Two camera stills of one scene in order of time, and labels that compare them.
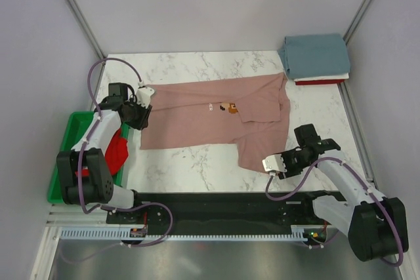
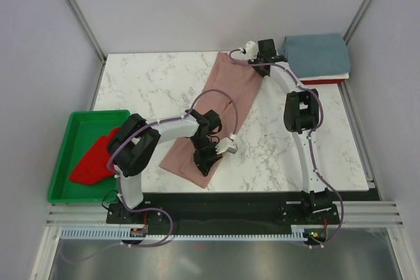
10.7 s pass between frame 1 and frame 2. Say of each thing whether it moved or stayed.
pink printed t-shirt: moved
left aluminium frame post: stayed
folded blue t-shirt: stayed
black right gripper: moved
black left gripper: moved
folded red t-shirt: stayed
